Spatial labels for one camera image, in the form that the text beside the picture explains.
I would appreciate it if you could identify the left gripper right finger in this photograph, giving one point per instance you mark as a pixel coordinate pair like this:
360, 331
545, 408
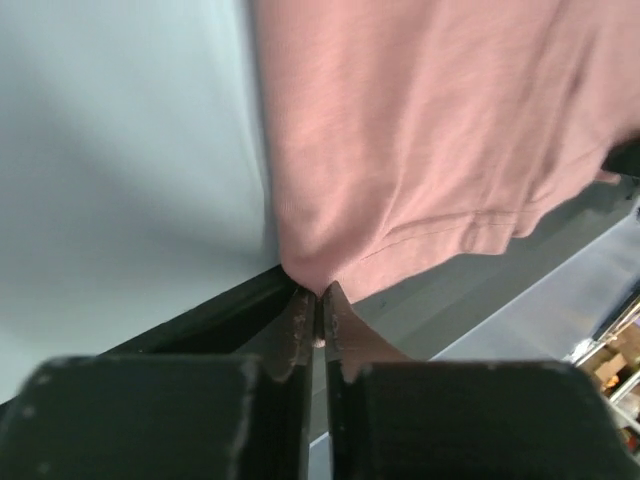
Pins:
393, 417

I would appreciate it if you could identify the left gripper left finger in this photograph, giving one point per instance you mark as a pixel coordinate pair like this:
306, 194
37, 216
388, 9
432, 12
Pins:
243, 415

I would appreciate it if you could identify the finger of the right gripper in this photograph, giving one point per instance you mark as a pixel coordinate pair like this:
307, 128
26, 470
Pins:
624, 159

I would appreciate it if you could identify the pink t shirt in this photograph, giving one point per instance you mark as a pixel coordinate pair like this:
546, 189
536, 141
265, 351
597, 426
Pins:
404, 133

